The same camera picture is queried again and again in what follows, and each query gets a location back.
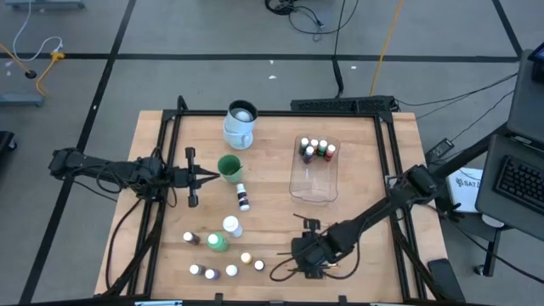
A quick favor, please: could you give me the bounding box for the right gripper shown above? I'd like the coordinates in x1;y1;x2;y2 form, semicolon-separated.
292;218;341;281

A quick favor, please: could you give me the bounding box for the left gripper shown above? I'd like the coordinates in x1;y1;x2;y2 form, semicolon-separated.
169;146;221;208

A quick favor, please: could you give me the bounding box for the large white paint bottle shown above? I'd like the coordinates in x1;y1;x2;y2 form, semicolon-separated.
222;215;244;239

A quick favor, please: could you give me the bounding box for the large green paint bottle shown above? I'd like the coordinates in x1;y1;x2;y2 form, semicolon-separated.
206;231;230;253

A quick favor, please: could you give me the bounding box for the green plastic cup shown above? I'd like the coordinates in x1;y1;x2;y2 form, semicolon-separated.
216;154;245;185

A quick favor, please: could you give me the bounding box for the white mug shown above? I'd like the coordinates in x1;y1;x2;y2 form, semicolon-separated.
222;99;259;150

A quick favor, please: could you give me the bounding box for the clear plastic bin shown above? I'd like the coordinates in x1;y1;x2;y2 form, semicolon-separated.
288;133;341;204

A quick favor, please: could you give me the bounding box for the black flat tablet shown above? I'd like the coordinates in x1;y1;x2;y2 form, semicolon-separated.
426;257;468;303

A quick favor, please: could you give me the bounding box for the black power strip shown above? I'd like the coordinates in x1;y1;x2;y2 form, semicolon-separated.
290;94;400;114

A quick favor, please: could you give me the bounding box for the white printed box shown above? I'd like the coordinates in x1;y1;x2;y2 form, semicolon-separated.
445;167;485;214

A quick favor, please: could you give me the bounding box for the black power adapter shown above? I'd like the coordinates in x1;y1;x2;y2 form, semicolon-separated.
424;137;456;162

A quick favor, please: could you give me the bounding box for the black desk stand leg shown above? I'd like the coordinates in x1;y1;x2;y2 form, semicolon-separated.
472;227;503;278

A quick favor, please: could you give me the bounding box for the grey table foot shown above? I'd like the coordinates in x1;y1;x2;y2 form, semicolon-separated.
0;93;45;108
4;0;86;11

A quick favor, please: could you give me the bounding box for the black caster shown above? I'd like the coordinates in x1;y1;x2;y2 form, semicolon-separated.
0;130;19;153

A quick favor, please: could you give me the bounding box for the grey desk surface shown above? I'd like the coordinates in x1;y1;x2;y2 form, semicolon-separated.
506;48;544;145

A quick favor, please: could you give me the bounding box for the black hanging cable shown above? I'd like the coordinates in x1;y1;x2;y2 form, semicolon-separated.
332;0;346;99

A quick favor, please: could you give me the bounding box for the black cable bundle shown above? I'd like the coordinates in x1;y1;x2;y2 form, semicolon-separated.
263;0;361;43

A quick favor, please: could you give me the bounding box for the yellow floor cable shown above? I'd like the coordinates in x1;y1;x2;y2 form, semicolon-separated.
0;43;66;97

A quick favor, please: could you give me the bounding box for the yellow hanging cable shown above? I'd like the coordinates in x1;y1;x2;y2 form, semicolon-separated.
368;0;405;97

